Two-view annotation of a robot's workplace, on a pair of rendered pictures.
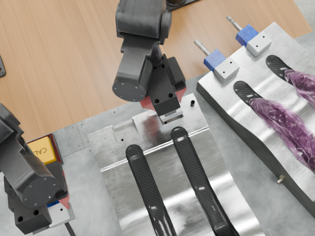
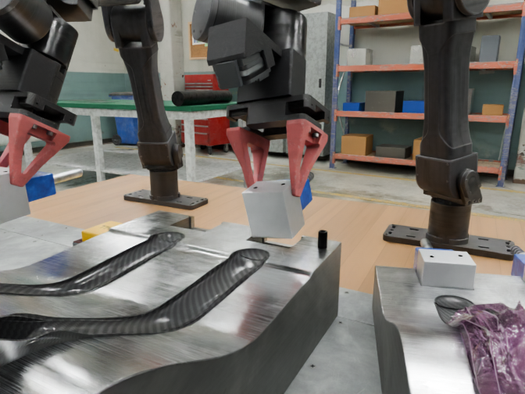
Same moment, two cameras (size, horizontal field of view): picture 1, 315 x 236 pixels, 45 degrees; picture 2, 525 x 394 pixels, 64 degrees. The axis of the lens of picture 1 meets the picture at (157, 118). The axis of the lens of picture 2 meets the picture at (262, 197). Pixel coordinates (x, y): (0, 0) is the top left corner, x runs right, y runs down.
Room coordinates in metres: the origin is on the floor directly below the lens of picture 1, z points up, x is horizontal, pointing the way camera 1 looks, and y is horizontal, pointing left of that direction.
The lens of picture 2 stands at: (-0.04, -0.34, 1.05)
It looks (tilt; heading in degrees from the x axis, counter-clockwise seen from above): 15 degrees down; 46
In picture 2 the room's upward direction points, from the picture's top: straight up
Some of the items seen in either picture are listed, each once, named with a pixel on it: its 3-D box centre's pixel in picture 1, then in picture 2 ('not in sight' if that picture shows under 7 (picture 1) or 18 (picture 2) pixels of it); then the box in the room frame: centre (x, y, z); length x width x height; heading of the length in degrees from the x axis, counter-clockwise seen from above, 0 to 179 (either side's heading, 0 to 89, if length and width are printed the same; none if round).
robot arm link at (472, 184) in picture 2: not in sight; (451, 184); (0.63, -0.07, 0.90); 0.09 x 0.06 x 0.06; 74
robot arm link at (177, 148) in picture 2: not in sight; (162, 156); (0.44, 0.49, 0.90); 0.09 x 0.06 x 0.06; 131
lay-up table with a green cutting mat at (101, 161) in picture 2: not in sight; (133, 139); (2.07, 3.85, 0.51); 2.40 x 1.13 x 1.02; 108
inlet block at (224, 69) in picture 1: (213, 58); (434, 262); (0.42, -0.15, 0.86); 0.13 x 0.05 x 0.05; 35
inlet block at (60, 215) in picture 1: (50, 192); (36, 184); (0.11, 0.23, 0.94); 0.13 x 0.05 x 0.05; 18
